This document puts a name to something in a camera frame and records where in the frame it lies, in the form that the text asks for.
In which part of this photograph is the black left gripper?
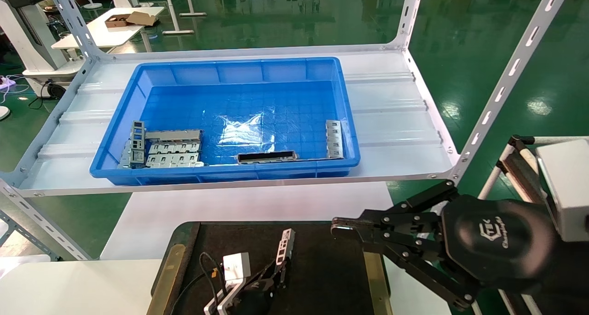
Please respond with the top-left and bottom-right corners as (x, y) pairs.
(227, 257), (291, 315)

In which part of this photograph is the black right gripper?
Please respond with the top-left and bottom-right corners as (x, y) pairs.
(331, 179), (589, 311)

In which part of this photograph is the silver square-holed metal part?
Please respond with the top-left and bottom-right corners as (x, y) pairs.
(275, 228), (296, 289)

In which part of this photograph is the black container tray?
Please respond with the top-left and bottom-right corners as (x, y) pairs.
(147, 220), (392, 315)

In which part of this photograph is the silver tabbed metal part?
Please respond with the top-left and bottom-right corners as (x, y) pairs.
(325, 120), (345, 160)

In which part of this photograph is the gray upright perforated metal part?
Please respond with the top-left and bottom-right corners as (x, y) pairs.
(130, 120), (147, 164)

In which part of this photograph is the dark long metal channel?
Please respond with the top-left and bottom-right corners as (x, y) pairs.
(237, 150), (299, 164)

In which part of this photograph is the white slotted metal shelf rack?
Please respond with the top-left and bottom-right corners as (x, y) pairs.
(0, 0), (577, 262)

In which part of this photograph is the clear plastic film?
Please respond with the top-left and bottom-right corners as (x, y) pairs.
(217, 114), (279, 147)

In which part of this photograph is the large blue plastic bin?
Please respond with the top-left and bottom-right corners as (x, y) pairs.
(89, 57), (362, 186)

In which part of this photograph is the small silver metal piece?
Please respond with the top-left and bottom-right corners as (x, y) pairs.
(118, 142), (134, 169)

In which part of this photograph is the white desk with T-leg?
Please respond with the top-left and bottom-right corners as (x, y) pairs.
(142, 0), (208, 35)

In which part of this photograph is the open brown cardboard box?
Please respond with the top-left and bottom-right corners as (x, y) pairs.
(104, 11), (160, 29)

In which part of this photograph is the white desk with cardboard box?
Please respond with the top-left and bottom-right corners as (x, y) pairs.
(51, 6), (166, 52)

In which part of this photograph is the white machine column with base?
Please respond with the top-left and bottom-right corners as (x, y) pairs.
(0, 0), (86, 97)

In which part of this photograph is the gray left wrist camera box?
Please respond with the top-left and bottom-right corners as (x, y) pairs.
(223, 252), (252, 284)

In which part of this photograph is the gray wrist camera box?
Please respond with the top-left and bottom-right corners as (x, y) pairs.
(223, 252), (252, 284)
(536, 139), (589, 243)

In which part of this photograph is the left camera mount bracket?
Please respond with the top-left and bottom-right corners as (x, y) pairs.
(203, 278), (245, 315)

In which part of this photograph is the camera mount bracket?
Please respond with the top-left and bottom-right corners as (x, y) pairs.
(203, 278), (245, 315)
(496, 134), (553, 205)

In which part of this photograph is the long black arm cable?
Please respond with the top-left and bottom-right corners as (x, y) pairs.
(174, 252), (227, 315)

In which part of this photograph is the right camera mount bracket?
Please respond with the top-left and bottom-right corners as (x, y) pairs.
(496, 134), (553, 205)

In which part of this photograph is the gray right wrist camera box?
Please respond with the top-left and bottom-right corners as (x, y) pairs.
(536, 139), (589, 243)

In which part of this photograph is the black wheel with cable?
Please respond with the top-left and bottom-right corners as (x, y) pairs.
(28, 79), (68, 110)

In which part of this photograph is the white power strip with cables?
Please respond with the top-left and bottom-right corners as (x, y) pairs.
(0, 74), (30, 95)

